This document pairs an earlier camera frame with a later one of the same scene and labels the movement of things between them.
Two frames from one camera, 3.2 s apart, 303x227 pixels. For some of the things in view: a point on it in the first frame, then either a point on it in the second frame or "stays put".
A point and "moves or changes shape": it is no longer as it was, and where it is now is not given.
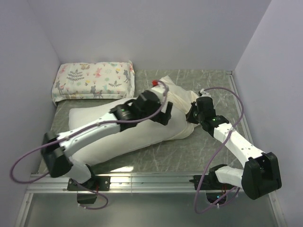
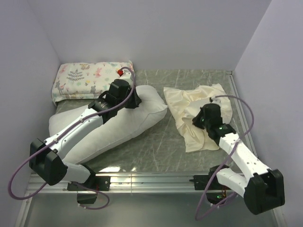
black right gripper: [189, 116] to [196, 119]
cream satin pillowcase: [181, 100] moves or changes shape
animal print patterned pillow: [100, 80] stays put
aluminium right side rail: [241, 110] stays put
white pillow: [135, 138] moves or changes shape
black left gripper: [162, 117] to [136, 101]
